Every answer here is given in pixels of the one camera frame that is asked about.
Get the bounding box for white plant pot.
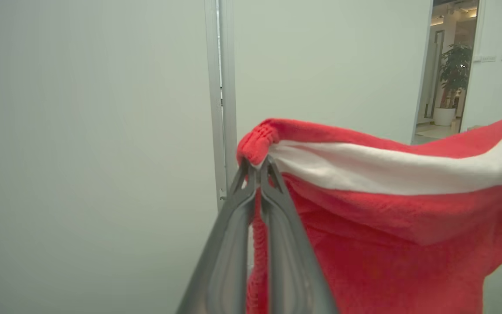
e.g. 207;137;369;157
434;107;457;127

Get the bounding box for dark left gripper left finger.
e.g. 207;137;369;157
176;158;259;314

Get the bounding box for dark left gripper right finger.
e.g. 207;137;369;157
259;157;339;314

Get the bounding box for grey metal partition post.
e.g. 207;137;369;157
204;0;238;212

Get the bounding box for green potted plant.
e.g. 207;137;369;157
439;43;473;109

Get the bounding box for red shorts white stripes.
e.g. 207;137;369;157
237;111;502;314

